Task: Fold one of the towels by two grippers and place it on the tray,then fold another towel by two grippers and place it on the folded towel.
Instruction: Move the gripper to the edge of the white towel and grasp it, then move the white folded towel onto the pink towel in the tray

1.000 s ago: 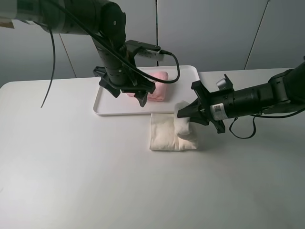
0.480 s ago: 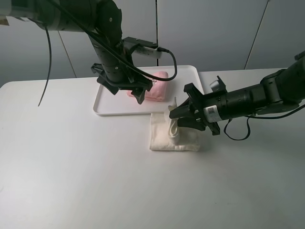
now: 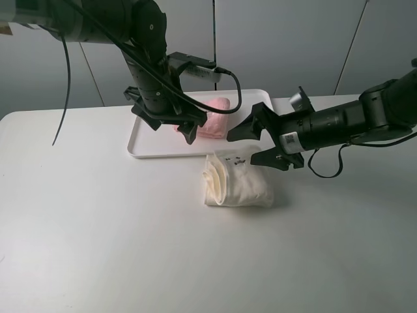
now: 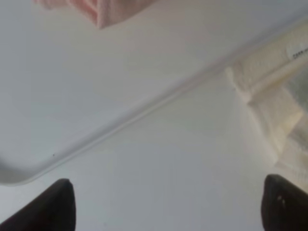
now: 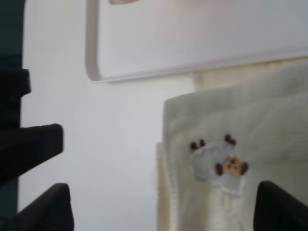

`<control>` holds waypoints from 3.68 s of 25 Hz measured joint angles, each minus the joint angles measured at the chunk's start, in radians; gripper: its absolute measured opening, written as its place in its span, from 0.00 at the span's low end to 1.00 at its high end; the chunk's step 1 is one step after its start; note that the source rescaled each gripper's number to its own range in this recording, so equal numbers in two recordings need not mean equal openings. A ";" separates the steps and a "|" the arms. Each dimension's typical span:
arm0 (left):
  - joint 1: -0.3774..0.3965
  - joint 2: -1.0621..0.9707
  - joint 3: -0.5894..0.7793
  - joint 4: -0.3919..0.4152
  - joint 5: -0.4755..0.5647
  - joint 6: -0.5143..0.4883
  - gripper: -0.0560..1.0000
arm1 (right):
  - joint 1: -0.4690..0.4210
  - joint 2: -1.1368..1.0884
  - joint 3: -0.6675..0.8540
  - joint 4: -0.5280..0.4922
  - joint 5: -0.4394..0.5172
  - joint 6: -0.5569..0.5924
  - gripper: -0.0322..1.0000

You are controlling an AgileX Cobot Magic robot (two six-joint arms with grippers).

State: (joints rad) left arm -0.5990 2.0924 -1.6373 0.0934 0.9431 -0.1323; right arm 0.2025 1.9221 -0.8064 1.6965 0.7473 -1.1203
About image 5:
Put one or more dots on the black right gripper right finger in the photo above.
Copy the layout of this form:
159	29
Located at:
277	210

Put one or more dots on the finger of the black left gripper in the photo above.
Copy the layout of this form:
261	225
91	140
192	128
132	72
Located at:
23	149

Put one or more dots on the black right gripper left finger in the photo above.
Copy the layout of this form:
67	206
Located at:
51	211

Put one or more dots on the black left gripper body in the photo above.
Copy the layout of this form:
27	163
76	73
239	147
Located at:
14	80

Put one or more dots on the cream white towel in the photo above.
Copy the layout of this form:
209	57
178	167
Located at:
220	144

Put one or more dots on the pink towel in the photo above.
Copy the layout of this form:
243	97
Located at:
121	2

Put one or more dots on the white rectangular plastic tray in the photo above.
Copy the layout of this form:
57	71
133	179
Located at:
150	38

